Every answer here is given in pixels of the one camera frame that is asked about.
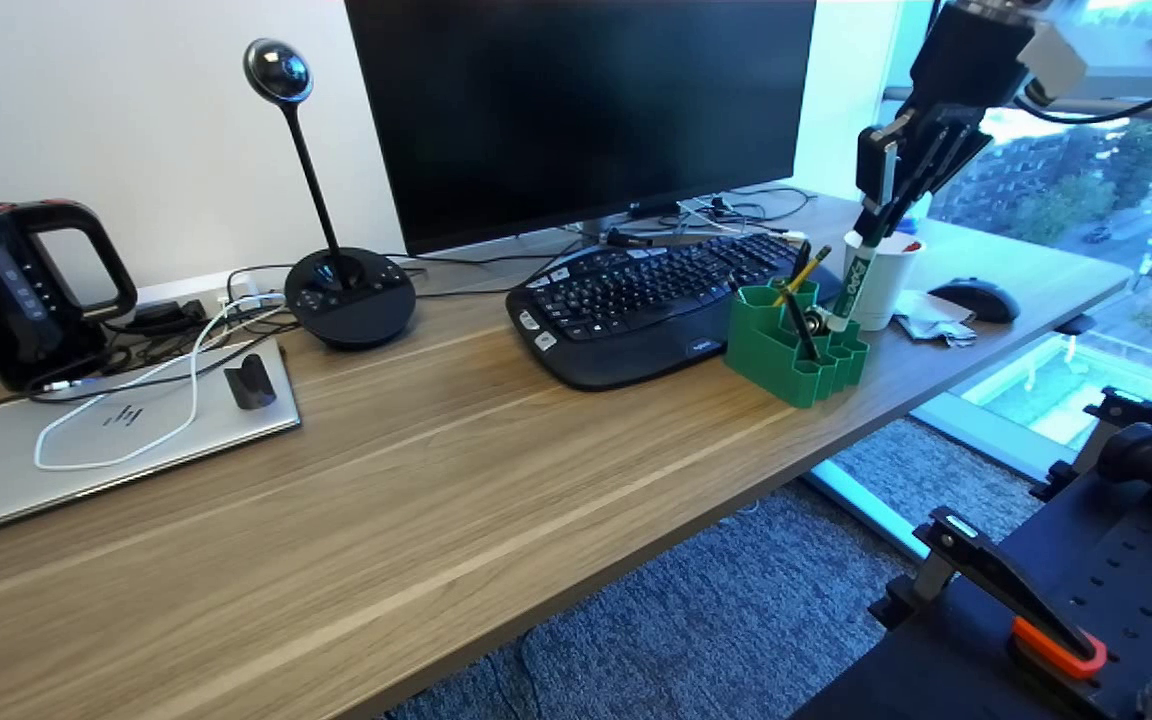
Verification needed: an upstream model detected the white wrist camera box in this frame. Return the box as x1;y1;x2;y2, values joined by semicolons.
1019;24;1088;96

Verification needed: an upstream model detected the black electric kettle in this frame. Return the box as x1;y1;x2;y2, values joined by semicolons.
0;202;137;393

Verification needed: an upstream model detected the white crumpled cloth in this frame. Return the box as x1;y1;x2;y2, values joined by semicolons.
898;291;977;350

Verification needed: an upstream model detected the white paper cup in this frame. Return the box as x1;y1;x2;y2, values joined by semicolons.
847;234;922;331

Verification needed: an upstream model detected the black keyboard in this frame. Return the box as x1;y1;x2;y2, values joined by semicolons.
505;234;814;389

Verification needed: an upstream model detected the orange handled clamp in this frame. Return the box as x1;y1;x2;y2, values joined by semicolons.
914;510;1110;683

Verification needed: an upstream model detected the yellow pencil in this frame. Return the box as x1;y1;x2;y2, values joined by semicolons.
782;243;834;301

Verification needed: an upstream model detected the white usb cable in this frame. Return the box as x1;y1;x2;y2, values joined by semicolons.
27;265;299;478

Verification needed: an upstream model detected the black robot hose cable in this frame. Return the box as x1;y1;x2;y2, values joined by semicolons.
1014;24;1152;132

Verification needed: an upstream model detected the small black adapter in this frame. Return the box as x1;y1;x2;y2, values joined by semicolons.
224;351;277;414

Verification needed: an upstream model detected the black cable on desk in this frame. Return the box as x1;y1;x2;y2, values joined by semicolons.
401;186;820;306

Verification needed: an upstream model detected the green honeycomb pen holder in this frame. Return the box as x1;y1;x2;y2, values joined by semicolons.
726;284;869;407

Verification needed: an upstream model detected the large black monitor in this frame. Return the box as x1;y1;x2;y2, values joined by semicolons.
344;0;817;251

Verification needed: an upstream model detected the silver laptop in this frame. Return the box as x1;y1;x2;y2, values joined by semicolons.
0;342;299;525

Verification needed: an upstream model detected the black computer mouse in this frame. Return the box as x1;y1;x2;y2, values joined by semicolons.
934;275;1019;323

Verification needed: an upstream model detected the white desk leg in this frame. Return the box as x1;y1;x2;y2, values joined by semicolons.
807;460;928;559

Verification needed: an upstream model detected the dark blue pen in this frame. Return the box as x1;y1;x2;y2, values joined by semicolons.
782;284;820;361

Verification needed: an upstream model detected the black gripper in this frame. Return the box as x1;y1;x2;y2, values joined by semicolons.
855;0;1035;243

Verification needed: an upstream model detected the black webcam on stand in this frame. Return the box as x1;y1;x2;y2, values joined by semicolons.
244;42;417;351

